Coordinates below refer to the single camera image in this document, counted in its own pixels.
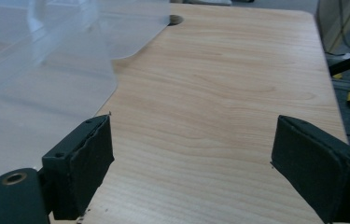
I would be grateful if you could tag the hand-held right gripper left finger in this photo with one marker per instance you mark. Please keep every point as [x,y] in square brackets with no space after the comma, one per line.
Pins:
[79,168]

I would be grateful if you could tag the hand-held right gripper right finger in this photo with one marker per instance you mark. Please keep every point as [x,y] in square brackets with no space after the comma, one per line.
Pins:
[315,168]

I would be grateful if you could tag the translucent plastic sheet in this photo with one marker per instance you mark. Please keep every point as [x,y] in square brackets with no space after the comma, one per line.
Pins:
[132,28]
[39,102]

